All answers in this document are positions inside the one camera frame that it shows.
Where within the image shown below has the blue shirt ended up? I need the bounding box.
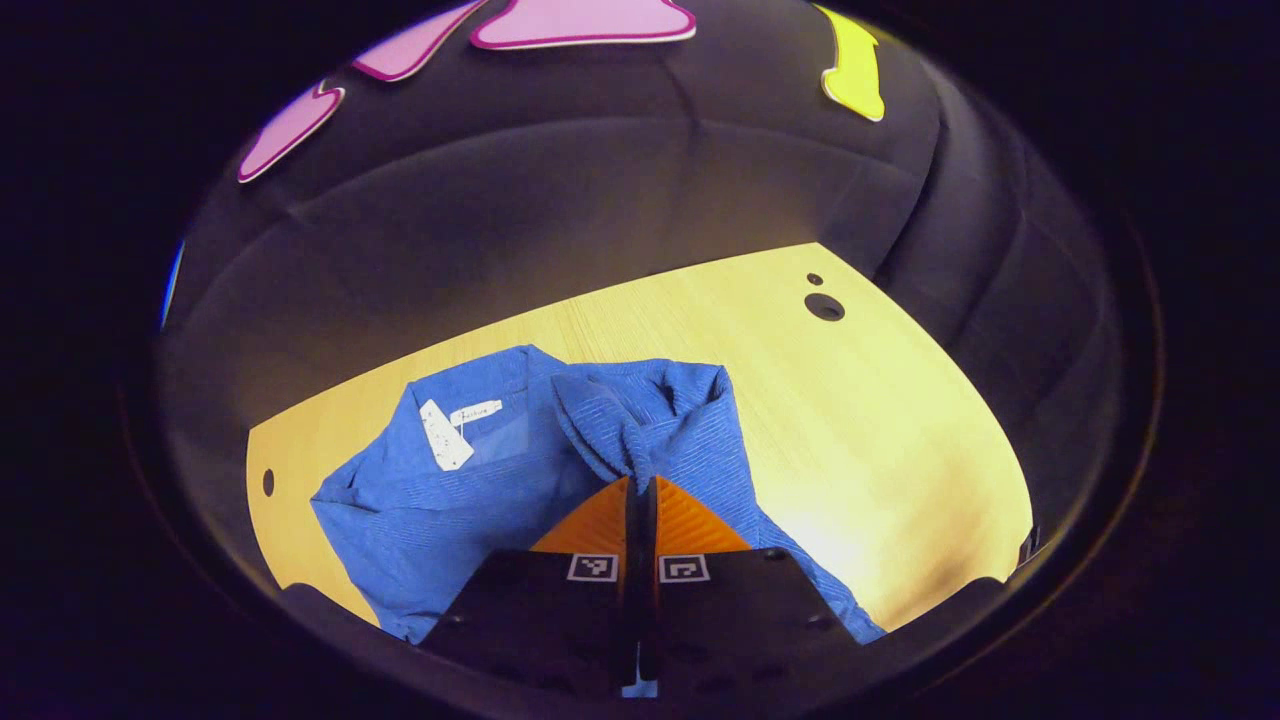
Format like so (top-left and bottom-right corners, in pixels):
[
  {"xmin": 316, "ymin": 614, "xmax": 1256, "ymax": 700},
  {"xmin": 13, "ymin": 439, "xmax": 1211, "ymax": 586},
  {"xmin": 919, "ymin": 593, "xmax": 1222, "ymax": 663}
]
[{"xmin": 309, "ymin": 344, "xmax": 888, "ymax": 699}]

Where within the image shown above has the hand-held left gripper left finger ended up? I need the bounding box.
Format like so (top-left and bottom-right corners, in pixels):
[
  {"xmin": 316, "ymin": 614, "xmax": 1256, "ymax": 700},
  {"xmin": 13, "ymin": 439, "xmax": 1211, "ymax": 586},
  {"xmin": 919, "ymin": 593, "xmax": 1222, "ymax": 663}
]
[{"xmin": 418, "ymin": 476, "xmax": 633, "ymax": 701}]

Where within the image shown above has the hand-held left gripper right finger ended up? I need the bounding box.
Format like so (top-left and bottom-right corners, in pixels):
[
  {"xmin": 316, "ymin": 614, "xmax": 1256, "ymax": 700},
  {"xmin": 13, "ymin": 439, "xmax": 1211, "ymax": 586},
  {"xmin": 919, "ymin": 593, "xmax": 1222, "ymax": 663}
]
[{"xmin": 638, "ymin": 476, "xmax": 867, "ymax": 707}]

